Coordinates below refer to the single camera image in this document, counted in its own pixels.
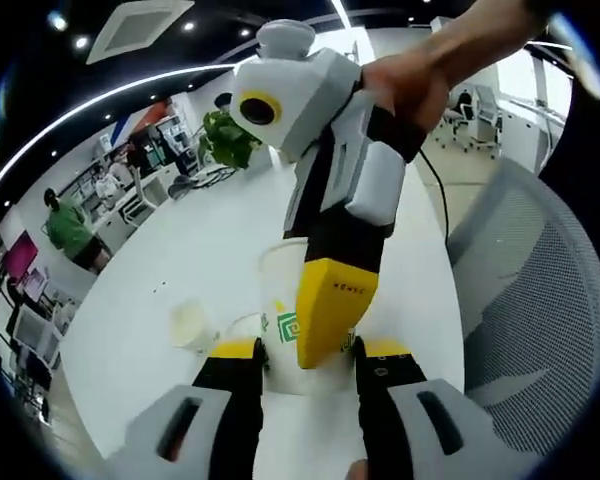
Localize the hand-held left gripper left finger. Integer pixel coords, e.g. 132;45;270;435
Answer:
99;337;267;480

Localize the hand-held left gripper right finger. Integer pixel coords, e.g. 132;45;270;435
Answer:
352;335;504;480

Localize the person's right hand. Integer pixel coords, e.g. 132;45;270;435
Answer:
361;32;459;134

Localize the green potted plant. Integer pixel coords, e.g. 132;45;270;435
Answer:
197;107;261;171

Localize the white table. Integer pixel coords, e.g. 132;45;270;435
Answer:
58;142;474;480

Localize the white office chair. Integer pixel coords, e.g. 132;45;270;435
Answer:
118;172;174;226

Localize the grey mesh office chair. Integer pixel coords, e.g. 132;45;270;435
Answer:
447;157;600;454

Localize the ceiling air vent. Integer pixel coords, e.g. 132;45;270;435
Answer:
86;0;196;65

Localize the ceiling light strip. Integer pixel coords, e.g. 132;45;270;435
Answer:
0;62;247;206

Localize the pink screen monitor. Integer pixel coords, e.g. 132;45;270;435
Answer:
2;230;40;279

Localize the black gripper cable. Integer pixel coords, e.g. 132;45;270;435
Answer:
417;147;454;246

